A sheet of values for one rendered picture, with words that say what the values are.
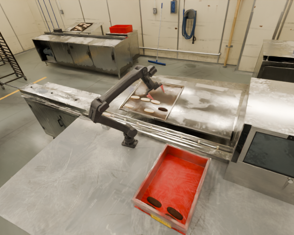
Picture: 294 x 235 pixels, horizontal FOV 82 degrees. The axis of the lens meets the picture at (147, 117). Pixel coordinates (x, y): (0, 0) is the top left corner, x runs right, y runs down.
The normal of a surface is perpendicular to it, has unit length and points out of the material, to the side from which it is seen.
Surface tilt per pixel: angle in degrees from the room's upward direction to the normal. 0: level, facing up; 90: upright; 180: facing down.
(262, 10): 90
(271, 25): 90
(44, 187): 0
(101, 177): 0
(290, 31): 90
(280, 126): 0
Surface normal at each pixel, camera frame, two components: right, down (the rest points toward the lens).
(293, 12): -0.48, 0.58
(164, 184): -0.07, -0.78
